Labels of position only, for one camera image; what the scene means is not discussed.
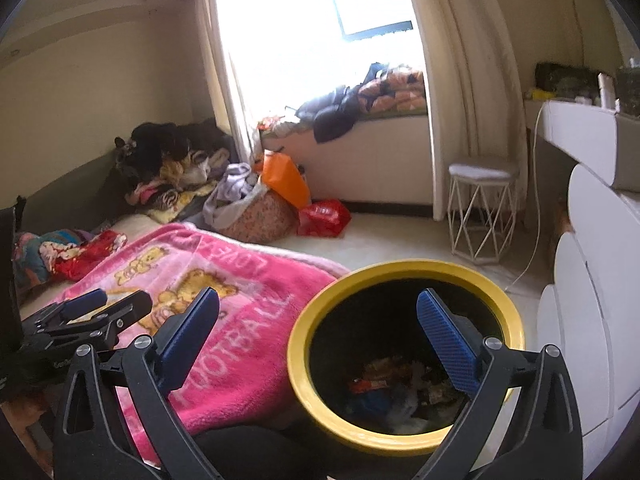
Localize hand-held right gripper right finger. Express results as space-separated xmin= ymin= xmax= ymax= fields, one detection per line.
xmin=415 ymin=288 xmax=584 ymax=480

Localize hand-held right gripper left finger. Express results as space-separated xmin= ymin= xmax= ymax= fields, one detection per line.
xmin=51 ymin=286 xmax=222 ymax=480

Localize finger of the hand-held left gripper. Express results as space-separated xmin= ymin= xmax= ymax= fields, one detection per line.
xmin=49 ymin=288 xmax=109 ymax=322
xmin=22 ymin=290 xmax=154 ymax=357

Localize yellow rimmed black trash bin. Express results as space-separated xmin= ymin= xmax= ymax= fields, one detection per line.
xmin=286 ymin=259 xmax=526 ymax=453

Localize white twisted plastic bag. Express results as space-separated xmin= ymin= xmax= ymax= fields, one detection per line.
xmin=395 ymin=390 xmax=442 ymax=432

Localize red snack packet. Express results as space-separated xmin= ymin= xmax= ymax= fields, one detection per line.
xmin=350 ymin=377 xmax=389 ymax=394

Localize blue plastic bag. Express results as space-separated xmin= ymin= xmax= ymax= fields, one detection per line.
xmin=360 ymin=392 xmax=396 ymax=412

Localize red patterned cloth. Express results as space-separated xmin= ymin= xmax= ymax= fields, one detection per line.
xmin=50 ymin=230 xmax=128 ymax=281

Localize colourful printed blanket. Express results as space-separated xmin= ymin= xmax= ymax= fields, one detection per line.
xmin=12 ymin=230 xmax=91 ymax=291

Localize pink printed blanket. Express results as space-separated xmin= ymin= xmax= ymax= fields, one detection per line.
xmin=47 ymin=222 xmax=351 ymax=466

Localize beige mattress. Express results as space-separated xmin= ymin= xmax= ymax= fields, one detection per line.
xmin=100 ymin=212 xmax=171 ymax=241

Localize grey headboard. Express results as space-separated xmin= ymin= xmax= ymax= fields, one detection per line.
xmin=15 ymin=152 xmax=136 ymax=233

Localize floral laundry basket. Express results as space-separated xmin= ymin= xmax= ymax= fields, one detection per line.
xmin=220 ymin=192 xmax=298 ymax=242

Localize grey clothes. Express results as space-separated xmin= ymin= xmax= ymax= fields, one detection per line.
xmin=202 ymin=162 xmax=268 ymax=228

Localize pile of clothes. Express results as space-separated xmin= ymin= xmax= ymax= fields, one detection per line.
xmin=112 ymin=120 xmax=236 ymax=223

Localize red plastic shopping bag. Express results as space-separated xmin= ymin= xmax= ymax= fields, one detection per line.
xmin=297 ymin=199 xmax=352 ymax=237

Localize orange paper bag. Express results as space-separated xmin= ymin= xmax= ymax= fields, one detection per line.
xmin=261 ymin=150 xmax=312 ymax=210

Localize narrow cream curtain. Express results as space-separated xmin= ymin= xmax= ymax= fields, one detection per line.
xmin=192 ymin=0 xmax=263 ymax=163

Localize white dressing table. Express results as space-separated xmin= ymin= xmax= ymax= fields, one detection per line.
xmin=525 ymin=97 xmax=640 ymax=461

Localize dark jacket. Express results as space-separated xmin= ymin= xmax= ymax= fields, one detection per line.
xmin=295 ymin=85 xmax=366 ymax=143

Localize orange patterned quilt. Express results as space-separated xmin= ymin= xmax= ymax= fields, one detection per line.
xmin=357 ymin=62 xmax=428 ymax=113

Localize wide cream curtain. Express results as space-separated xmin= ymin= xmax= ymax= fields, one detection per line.
xmin=400 ymin=0 xmax=531 ymax=221

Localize white bottle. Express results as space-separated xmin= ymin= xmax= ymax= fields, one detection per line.
xmin=597 ymin=72 xmax=616 ymax=108

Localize window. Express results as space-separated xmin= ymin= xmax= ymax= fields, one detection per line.
xmin=215 ymin=0 xmax=431 ymax=111

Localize white wire stool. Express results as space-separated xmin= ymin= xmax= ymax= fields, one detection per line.
xmin=446 ymin=162 xmax=521 ymax=265

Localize white cable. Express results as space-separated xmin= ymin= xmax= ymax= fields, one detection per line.
xmin=505 ymin=102 xmax=546 ymax=293

